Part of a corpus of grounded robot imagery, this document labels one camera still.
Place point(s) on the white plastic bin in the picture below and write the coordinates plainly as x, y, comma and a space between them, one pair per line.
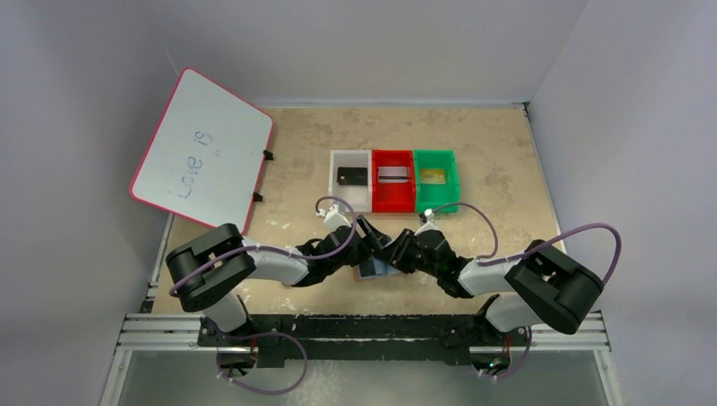
359, 197

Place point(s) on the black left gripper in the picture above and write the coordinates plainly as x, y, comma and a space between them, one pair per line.
376, 238

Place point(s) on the red plastic bin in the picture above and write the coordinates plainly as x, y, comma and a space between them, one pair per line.
398, 197

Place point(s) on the silver striped card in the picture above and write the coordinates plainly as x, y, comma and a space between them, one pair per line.
392, 175

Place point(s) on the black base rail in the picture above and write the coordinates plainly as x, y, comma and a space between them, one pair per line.
454, 340

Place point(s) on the black card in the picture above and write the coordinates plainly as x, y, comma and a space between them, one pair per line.
353, 176

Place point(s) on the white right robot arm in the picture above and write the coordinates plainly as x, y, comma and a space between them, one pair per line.
540, 285

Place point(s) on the gold card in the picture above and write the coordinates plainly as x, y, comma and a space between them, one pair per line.
429, 175

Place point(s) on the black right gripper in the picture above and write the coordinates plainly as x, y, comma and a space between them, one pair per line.
407, 249

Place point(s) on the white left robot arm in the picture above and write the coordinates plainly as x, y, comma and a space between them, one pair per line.
207, 269

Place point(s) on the pink framed whiteboard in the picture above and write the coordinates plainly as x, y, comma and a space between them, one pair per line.
206, 156

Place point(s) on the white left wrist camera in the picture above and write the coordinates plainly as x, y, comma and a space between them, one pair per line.
333, 218

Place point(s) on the brown leather card holder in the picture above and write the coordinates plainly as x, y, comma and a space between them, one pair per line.
373, 269

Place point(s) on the green plastic bin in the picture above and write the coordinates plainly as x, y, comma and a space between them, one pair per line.
430, 196

